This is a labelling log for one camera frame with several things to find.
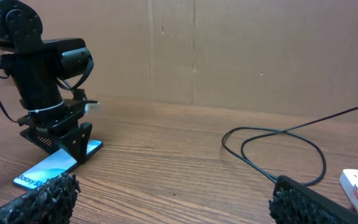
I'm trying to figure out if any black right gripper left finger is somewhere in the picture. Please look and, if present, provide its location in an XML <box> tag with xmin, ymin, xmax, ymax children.
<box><xmin>0</xmin><ymin>173</ymin><xmax>81</xmax><ymax>224</ymax></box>

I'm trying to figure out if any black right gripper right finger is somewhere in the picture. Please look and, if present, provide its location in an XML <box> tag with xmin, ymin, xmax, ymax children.
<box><xmin>268</xmin><ymin>175</ymin><xmax>358</xmax><ymax>224</ymax></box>

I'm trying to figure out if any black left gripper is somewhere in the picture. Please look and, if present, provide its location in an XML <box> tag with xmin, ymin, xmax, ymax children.
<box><xmin>0</xmin><ymin>38</ymin><xmax>94</xmax><ymax>164</ymax></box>

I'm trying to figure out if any Galaxy S24 smartphone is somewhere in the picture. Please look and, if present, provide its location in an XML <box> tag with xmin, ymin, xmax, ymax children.
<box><xmin>12</xmin><ymin>139</ymin><xmax>104</xmax><ymax>190</ymax></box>

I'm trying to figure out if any black charging cable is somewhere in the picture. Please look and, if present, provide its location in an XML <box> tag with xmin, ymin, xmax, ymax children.
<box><xmin>221</xmin><ymin>103</ymin><xmax>358</xmax><ymax>187</ymax></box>

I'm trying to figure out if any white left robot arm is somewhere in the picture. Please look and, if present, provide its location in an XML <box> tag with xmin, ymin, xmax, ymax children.
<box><xmin>0</xmin><ymin>0</ymin><xmax>94</xmax><ymax>164</ymax></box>

